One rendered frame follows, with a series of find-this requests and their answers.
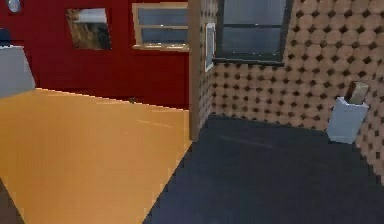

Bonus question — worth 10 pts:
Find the grey cabinet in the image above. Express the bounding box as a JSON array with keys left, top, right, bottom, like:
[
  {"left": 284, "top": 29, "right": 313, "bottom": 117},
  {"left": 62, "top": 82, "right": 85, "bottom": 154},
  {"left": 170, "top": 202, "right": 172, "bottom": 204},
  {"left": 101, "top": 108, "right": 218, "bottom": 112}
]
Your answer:
[{"left": 0, "top": 45, "right": 36, "bottom": 100}]

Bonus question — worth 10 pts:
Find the white framed wall picture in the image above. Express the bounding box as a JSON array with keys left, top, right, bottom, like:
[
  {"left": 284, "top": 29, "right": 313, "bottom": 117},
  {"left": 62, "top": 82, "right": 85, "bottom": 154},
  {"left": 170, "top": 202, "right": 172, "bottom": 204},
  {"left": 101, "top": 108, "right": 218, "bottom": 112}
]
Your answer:
[{"left": 204, "top": 22, "right": 217, "bottom": 73}]

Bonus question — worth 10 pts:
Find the round silver wall ornament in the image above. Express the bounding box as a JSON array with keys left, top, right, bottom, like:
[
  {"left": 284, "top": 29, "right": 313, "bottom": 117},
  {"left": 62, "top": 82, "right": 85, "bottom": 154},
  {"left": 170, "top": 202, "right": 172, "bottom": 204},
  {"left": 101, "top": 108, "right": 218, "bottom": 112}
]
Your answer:
[{"left": 7, "top": 0, "right": 22, "bottom": 14}]

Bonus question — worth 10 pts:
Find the wooden framed window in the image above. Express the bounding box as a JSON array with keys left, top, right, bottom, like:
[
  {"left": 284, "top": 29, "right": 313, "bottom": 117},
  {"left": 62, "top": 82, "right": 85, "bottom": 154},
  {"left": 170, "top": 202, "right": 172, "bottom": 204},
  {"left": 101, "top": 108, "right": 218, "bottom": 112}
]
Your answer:
[{"left": 131, "top": 1, "right": 190, "bottom": 53}]

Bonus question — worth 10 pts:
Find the black framed window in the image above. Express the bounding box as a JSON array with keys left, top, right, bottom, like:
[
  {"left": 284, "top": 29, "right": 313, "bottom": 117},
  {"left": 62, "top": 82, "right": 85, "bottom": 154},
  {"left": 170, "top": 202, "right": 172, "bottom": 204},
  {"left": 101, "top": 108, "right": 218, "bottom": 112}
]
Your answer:
[{"left": 212, "top": 0, "right": 295, "bottom": 67}]

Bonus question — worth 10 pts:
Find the pale grey waste bin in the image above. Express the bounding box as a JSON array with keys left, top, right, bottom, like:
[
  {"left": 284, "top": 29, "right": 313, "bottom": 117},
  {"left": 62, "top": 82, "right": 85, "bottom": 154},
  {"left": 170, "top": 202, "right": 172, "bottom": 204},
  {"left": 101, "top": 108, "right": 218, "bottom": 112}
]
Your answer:
[{"left": 326, "top": 96, "right": 370, "bottom": 145}]

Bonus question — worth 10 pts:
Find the framed brown landscape picture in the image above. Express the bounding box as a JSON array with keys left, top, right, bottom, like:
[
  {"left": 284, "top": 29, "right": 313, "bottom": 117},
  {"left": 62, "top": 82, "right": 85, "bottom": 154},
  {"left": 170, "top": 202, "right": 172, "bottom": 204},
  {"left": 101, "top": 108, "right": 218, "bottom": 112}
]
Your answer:
[{"left": 65, "top": 7, "right": 113, "bottom": 51}]

